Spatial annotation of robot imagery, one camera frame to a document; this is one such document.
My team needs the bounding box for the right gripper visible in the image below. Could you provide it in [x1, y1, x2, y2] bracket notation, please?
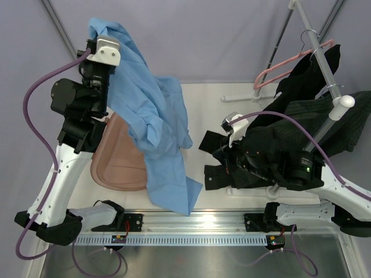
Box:
[213, 130, 275, 181]

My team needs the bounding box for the light blue shirt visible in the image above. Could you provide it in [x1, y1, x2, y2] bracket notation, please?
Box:
[89, 18, 202, 216]

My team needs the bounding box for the pink hanger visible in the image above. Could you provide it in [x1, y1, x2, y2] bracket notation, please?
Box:
[253, 30, 334, 90]

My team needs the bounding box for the black shirt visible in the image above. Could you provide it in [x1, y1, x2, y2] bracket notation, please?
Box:
[198, 44, 341, 154]

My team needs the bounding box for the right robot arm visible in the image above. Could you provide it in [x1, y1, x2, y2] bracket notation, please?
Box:
[212, 140, 370, 237]

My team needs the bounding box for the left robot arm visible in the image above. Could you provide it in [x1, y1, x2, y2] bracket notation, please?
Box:
[14, 36, 125, 246]

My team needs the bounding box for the dark striped shirt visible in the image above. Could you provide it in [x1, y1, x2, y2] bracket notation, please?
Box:
[202, 90, 371, 192]

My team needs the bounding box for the pink translucent plastic basin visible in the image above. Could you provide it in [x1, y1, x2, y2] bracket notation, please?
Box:
[90, 113, 147, 191]

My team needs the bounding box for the white clothes rack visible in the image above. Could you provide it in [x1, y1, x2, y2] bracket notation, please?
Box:
[220, 0, 356, 200]

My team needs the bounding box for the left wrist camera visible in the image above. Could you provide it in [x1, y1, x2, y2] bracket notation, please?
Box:
[86, 35, 121, 67]

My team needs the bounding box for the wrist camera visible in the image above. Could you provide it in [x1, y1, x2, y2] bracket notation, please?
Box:
[221, 112, 249, 148]
[86, 35, 121, 67]

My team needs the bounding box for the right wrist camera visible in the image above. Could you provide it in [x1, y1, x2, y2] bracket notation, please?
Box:
[221, 112, 249, 148]

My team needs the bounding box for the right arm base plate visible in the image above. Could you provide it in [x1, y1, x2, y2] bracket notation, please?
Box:
[243, 212, 293, 233]

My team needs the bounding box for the aluminium mounting rail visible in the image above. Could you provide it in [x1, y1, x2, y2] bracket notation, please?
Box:
[37, 210, 353, 235]

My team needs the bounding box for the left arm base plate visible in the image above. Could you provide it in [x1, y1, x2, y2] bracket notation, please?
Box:
[91, 213, 143, 232]

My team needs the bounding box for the light blue cable duct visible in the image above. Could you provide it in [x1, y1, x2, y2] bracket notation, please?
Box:
[75, 234, 267, 246]

